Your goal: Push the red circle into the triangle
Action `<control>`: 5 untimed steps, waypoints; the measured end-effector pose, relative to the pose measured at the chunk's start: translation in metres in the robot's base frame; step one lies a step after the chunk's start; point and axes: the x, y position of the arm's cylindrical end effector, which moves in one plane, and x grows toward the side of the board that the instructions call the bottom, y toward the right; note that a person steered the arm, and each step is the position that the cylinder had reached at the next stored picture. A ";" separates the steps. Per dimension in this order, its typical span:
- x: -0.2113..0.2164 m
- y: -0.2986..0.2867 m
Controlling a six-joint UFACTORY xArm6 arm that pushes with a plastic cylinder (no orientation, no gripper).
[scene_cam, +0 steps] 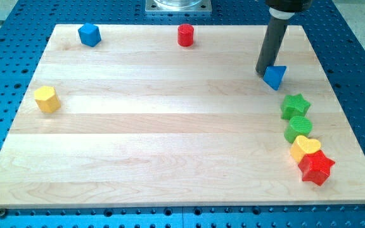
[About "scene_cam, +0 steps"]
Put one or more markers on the yellow heart block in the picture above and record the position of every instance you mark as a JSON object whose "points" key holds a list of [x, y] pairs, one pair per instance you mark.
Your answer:
{"points": [[302, 146]]}

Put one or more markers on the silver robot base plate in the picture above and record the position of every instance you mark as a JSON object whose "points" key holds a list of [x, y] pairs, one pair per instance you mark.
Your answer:
{"points": [[178, 6]]}

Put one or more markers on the green cylinder block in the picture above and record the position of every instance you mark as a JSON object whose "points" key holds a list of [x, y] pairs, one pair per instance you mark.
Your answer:
{"points": [[297, 126]]}

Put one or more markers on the red star block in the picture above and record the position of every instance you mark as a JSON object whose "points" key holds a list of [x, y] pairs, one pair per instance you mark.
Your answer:
{"points": [[316, 167]]}

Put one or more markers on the black tool mount with white ring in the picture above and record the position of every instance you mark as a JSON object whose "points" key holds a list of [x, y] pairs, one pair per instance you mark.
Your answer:
{"points": [[285, 9]]}

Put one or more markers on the green star block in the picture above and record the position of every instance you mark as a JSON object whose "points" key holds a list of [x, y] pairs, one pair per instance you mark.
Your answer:
{"points": [[294, 105]]}

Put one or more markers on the red cylinder block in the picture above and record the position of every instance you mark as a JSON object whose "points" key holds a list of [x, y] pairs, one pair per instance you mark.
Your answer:
{"points": [[185, 35]]}

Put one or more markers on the yellow hexagon block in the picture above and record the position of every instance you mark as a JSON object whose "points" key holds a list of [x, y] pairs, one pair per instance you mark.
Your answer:
{"points": [[47, 99]]}

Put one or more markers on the light wooden board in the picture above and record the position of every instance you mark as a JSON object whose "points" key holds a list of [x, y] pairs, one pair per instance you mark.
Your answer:
{"points": [[146, 122]]}

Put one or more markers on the blue cube block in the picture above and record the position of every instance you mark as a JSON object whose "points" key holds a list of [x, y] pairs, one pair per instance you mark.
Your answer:
{"points": [[89, 34]]}

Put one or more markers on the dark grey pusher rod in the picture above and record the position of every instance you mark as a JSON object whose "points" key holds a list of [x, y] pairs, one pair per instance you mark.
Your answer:
{"points": [[271, 44]]}

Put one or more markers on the blue triangle block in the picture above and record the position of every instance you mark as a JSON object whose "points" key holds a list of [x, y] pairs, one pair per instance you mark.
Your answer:
{"points": [[274, 75]]}

